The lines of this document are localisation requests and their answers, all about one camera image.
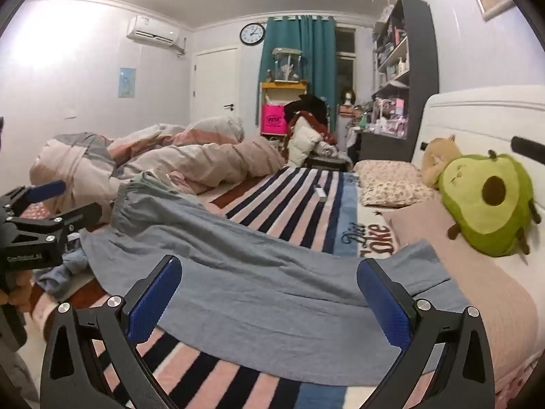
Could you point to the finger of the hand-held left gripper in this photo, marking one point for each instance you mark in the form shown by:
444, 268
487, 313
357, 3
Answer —
76, 217
47, 189

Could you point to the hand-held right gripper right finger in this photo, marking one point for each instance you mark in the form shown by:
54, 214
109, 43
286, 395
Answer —
381, 302

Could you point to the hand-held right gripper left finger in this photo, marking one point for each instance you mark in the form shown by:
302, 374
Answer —
153, 298

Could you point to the grey-blue pants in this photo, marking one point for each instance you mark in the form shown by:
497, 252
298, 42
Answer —
255, 272

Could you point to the person's left hand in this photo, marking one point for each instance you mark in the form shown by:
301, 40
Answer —
19, 290

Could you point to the crumpled blue garment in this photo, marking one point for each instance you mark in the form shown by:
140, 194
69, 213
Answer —
64, 277

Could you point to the pink knit blanket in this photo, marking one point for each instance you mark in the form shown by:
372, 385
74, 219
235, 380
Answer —
481, 281

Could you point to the pink cloth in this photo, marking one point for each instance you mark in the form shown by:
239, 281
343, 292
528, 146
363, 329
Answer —
184, 181

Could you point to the floral pillow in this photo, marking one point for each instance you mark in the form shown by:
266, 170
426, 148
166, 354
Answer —
389, 181

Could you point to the small white box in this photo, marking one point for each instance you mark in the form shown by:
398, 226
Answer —
320, 193

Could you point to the avocado plush toy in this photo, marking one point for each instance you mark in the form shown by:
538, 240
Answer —
472, 213

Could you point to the striped plush blanket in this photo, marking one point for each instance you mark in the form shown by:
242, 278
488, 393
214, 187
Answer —
293, 204

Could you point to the pink grey checked duvet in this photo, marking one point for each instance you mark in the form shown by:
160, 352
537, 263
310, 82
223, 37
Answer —
204, 157

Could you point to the brown plush toy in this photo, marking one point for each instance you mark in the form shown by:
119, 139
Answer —
436, 157

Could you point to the white puffer jacket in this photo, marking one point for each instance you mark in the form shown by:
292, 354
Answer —
303, 140

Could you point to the white door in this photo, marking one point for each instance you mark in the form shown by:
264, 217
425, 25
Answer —
215, 85

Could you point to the white air conditioner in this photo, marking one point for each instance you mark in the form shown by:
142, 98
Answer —
153, 30

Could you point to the mannequin head with wig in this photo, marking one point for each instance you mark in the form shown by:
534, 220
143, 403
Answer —
348, 98

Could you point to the white headboard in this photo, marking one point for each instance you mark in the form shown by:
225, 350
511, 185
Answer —
477, 115

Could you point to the black garment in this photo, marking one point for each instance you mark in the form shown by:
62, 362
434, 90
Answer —
308, 104

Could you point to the pink bag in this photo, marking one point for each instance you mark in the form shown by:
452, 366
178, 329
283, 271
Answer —
273, 119

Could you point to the black bar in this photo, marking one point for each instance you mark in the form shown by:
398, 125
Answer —
528, 145

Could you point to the dark grey bookshelf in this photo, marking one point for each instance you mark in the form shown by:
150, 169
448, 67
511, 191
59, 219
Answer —
421, 72

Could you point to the yellow shelf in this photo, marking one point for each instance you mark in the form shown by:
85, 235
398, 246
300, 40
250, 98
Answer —
283, 86

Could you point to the window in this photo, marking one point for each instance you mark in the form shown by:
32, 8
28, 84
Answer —
345, 55

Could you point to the teal curtain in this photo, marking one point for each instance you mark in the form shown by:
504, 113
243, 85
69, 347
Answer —
317, 59

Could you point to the glass display case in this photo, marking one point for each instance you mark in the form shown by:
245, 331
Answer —
287, 66

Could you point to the light blue wall poster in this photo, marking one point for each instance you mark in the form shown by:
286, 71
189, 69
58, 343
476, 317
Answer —
127, 82

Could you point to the round wall clock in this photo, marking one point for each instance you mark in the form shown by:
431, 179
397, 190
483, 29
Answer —
252, 34

